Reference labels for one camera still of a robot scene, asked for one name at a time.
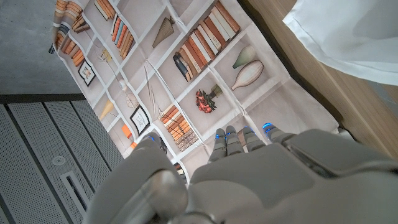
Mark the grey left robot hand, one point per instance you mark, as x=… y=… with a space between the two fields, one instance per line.
x=280 y=186

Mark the white napkin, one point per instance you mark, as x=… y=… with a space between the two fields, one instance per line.
x=348 y=37

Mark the ceiling air vent slot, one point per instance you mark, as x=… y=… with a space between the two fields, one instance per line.
x=76 y=193

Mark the round ceiling sensor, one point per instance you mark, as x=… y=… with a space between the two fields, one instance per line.
x=58 y=160

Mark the printed bookshelf backdrop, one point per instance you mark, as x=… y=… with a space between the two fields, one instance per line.
x=192 y=74

